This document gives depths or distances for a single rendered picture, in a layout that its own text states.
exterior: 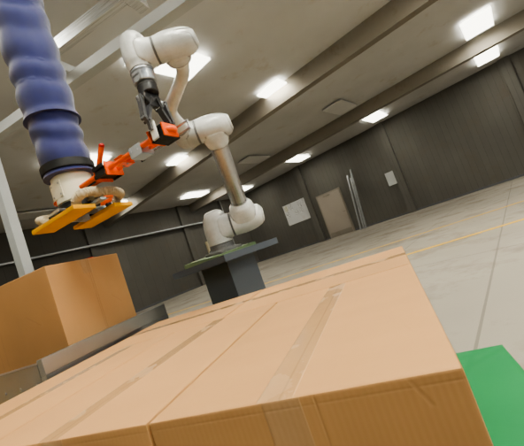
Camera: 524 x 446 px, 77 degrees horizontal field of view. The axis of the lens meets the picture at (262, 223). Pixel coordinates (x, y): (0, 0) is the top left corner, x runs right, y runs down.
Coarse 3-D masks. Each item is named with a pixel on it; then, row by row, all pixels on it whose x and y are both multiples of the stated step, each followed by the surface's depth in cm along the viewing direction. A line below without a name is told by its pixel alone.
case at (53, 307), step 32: (0, 288) 146; (32, 288) 139; (64, 288) 141; (96, 288) 155; (0, 320) 147; (32, 320) 140; (64, 320) 136; (96, 320) 149; (0, 352) 148; (32, 352) 141
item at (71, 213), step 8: (72, 208) 131; (80, 208) 133; (88, 208) 136; (56, 216) 137; (64, 216) 135; (72, 216) 139; (80, 216) 143; (48, 224) 140; (56, 224) 143; (64, 224) 147; (32, 232) 146; (40, 232) 146; (48, 232) 151
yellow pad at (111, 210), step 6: (108, 204) 155; (114, 204) 147; (120, 204) 150; (126, 204) 153; (132, 204) 156; (102, 210) 152; (108, 210) 150; (114, 210) 153; (120, 210) 157; (90, 216) 156; (96, 216) 154; (102, 216) 156; (108, 216) 160; (84, 222) 159; (90, 222) 160; (96, 222) 164; (78, 228) 164
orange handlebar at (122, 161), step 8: (168, 128) 119; (176, 128) 122; (144, 144) 125; (128, 152) 129; (120, 160) 132; (128, 160) 135; (112, 168) 136; (120, 168) 139; (88, 184) 144; (96, 184) 147; (104, 200) 181
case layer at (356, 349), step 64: (384, 256) 115; (192, 320) 126; (256, 320) 85; (320, 320) 64; (384, 320) 51; (64, 384) 92; (128, 384) 68; (192, 384) 54; (256, 384) 45; (320, 384) 38; (384, 384) 34; (448, 384) 32
